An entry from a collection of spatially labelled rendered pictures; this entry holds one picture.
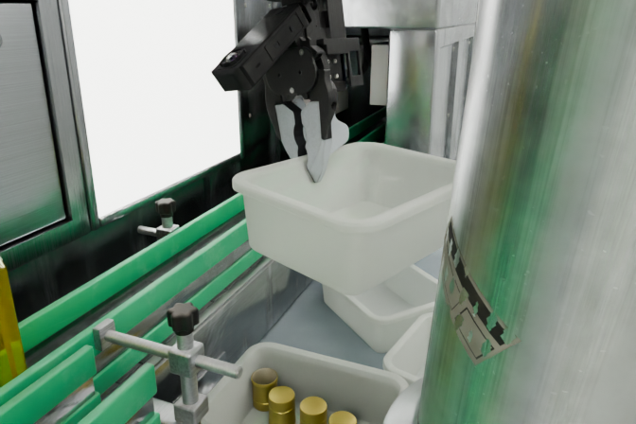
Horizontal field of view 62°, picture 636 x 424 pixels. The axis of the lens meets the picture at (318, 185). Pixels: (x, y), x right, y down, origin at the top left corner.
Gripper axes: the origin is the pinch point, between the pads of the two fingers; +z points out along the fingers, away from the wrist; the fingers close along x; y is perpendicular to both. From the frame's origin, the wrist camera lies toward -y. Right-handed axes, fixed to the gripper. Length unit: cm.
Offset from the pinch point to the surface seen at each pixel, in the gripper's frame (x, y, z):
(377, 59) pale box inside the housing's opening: 37, 70, -12
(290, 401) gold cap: 5.8, -2.3, 29.1
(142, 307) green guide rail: 16.0, -13.7, 13.5
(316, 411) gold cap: 2.2, -1.5, 29.5
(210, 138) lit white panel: 42.1, 19.6, -1.1
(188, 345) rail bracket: 2.8, -16.7, 13.4
